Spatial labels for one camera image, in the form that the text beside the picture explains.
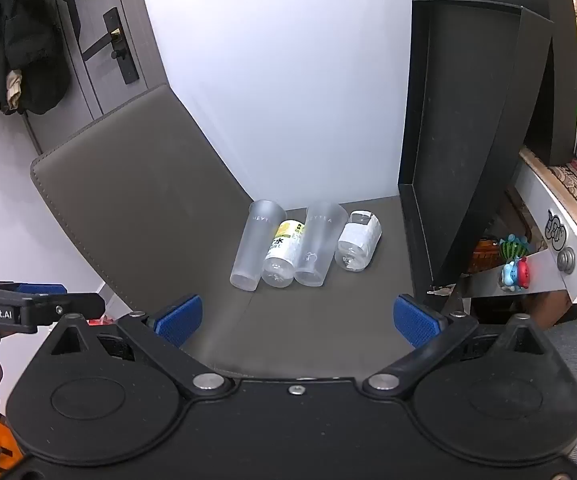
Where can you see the yellow label plastic bottle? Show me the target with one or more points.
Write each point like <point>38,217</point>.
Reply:
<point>281,260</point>

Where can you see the beige cloth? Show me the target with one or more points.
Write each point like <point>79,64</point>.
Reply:
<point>16,87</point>

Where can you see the metal drawer knob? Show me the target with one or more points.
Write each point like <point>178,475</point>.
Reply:
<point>566,260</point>

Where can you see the orange toy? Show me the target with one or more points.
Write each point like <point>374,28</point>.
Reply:
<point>485,255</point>

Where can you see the black jacket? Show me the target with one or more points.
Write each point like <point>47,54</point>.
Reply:
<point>13,35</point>

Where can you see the white desk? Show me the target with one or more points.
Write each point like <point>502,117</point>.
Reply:
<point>543,200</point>

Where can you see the frosted plastic cup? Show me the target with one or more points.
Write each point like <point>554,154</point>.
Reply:
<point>256,245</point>
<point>318,245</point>

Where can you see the white label plastic bottle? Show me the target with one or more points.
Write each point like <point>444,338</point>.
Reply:
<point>358,240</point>

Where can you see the grey leather mat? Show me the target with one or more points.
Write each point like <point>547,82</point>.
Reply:
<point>143,185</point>

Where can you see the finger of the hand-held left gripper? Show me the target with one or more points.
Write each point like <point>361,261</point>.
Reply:
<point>78,305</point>
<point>41,288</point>

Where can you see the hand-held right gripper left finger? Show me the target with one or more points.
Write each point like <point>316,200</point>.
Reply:
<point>181,317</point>

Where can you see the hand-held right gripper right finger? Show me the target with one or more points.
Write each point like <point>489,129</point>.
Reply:
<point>413,320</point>

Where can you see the blue figure toy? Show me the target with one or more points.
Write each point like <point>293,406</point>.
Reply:
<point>513,275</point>

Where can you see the black open box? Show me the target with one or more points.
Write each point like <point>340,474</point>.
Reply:
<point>463,135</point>

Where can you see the watermelon toy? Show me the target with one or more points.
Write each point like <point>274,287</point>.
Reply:
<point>515,247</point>

